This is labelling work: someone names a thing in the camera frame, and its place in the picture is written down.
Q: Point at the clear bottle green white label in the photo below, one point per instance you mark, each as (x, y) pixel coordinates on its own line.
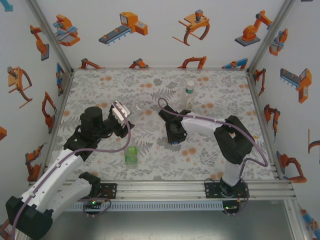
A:
(186, 100)

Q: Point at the white bottle cap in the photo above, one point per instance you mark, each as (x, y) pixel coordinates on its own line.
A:
(190, 83)

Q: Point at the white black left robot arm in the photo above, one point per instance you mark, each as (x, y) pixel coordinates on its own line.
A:
(62, 170)

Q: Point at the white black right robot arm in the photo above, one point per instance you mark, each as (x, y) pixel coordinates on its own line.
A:
(200, 125)

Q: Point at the floral patterned table cover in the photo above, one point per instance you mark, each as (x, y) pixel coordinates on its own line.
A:
(175, 170)

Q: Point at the controller board green LED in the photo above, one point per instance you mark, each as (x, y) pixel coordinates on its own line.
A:
(230, 207)
(93, 202)

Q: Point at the aluminium side rail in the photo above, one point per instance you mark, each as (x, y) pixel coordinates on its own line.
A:
(262, 125)
(55, 130)

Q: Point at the wide aluminium base rail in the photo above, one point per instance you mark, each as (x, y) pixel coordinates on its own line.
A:
(160, 190)

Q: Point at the thin aluminium rail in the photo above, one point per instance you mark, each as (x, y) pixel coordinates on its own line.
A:
(160, 68)

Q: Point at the aluminium frame post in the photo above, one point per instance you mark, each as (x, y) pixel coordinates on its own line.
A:
(272, 35)
(297, 220)
(50, 37)

